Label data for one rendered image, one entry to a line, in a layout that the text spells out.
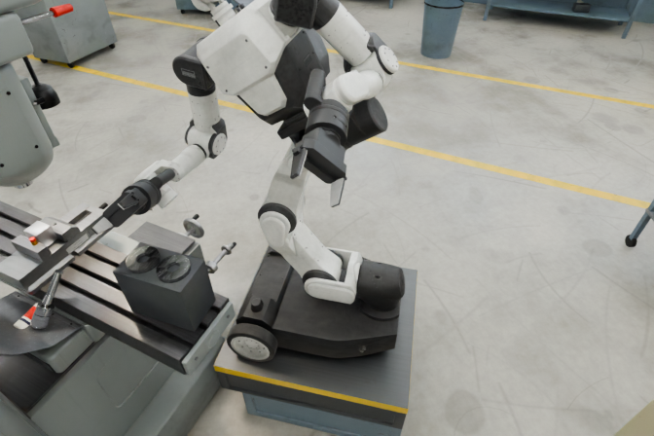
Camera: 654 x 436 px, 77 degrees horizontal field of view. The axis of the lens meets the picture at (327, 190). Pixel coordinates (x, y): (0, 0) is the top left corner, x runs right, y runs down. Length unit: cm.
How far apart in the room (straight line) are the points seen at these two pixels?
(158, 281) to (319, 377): 84
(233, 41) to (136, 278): 67
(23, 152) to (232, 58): 58
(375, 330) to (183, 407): 90
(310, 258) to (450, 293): 121
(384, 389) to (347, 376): 15
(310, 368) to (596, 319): 168
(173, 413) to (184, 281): 96
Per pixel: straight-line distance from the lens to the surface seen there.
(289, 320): 173
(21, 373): 173
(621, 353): 276
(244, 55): 112
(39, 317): 157
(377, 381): 180
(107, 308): 147
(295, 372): 181
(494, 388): 236
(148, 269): 125
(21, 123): 129
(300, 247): 157
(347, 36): 111
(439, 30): 550
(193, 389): 210
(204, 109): 142
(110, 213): 124
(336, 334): 169
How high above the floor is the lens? 201
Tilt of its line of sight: 39 degrees down
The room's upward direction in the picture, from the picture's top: straight up
